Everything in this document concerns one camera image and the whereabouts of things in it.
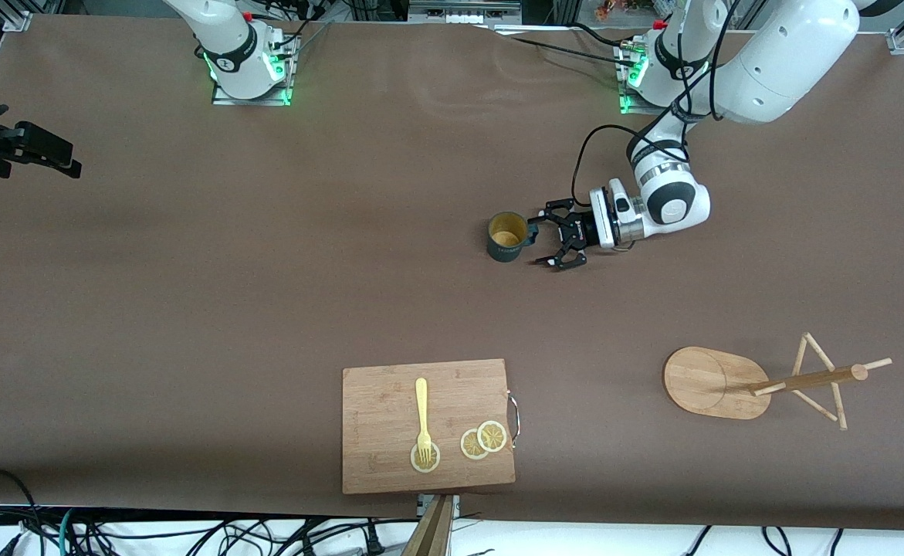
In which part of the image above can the grey electronics box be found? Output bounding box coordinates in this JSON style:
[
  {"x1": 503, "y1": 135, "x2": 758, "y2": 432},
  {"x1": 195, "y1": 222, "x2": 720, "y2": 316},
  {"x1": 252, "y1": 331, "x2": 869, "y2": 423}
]
[{"x1": 408, "y1": 0, "x2": 523, "y2": 25}]

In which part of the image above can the teal mug with yellow inside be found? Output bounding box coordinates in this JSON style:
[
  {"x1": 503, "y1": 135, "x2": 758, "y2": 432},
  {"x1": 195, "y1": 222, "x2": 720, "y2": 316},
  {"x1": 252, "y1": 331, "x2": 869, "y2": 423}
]
[{"x1": 486, "y1": 212, "x2": 539, "y2": 264}]

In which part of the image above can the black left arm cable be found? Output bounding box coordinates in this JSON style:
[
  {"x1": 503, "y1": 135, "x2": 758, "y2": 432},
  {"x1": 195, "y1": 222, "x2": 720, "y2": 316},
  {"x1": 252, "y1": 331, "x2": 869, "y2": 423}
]
[{"x1": 571, "y1": 0, "x2": 734, "y2": 209}]

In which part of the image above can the wooden post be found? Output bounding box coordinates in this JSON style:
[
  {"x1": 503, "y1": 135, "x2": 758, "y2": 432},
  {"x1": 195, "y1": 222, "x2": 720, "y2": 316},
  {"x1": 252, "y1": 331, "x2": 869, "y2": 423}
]
[{"x1": 401, "y1": 494, "x2": 454, "y2": 556}]

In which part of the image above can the wooden mug rack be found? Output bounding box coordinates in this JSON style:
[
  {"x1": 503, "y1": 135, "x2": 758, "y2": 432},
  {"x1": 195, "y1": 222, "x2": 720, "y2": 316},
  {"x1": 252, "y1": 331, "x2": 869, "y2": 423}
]
[{"x1": 662, "y1": 332, "x2": 893, "y2": 431}]

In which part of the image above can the grey cable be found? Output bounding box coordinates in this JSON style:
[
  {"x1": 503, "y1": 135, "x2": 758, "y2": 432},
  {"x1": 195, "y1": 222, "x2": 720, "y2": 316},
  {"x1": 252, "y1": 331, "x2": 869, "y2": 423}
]
[{"x1": 293, "y1": 22, "x2": 334, "y2": 59}]

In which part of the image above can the wooden cutting board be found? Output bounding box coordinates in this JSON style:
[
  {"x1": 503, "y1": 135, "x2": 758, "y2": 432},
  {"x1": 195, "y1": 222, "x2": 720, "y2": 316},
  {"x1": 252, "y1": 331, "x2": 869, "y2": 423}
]
[{"x1": 341, "y1": 358, "x2": 517, "y2": 495}]

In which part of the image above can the black base cable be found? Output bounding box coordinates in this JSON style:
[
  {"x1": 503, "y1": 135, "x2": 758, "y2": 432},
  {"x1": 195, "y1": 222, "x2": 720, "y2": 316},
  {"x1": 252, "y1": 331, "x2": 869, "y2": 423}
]
[{"x1": 270, "y1": 4, "x2": 329, "y2": 49}]

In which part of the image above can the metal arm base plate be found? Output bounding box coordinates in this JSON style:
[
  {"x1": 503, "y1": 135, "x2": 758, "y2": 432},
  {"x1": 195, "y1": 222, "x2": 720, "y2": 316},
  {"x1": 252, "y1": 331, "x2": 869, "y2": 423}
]
[
  {"x1": 211, "y1": 35, "x2": 296, "y2": 107},
  {"x1": 618, "y1": 42, "x2": 702, "y2": 117}
]

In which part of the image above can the black looped floor cable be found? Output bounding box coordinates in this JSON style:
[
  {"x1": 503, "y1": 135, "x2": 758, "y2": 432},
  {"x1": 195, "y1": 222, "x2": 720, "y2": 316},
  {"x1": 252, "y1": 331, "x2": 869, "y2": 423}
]
[{"x1": 0, "y1": 467, "x2": 45, "y2": 556}]

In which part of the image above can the table cover sheet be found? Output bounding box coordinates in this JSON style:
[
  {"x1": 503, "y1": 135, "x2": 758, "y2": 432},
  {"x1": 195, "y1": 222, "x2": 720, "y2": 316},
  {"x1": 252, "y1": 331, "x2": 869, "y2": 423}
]
[{"x1": 0, "y1": 14, "x2": 904, "y2": 534}]

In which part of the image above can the yellow plastic fork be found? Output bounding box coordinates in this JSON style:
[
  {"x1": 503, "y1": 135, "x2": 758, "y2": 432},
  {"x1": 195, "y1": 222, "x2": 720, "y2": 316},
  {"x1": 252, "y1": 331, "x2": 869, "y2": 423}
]
[{"x1": 415, "y1": 377, "x2": 434, "y2": 466}]

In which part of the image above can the short black table cable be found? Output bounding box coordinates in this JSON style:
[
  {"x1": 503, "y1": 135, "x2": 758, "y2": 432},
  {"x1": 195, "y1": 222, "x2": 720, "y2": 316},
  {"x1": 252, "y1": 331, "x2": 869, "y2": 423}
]
[{"x1": 571, "y1": 22, "x2": 635, "y2": 49}]

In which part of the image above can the metal bracket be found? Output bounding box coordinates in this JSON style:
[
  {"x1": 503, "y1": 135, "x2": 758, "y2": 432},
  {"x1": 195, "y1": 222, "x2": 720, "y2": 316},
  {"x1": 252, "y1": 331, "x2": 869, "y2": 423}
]
[{"x1": 417, "y1": 494, "x2": 462, "y2": 520}]

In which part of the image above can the long black table cable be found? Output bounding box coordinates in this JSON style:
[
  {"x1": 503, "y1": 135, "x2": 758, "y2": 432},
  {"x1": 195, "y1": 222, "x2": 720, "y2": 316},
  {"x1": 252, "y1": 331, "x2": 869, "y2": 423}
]
[{"x1": 498, "y1": 32, "x2": 631, "y2": 67}]

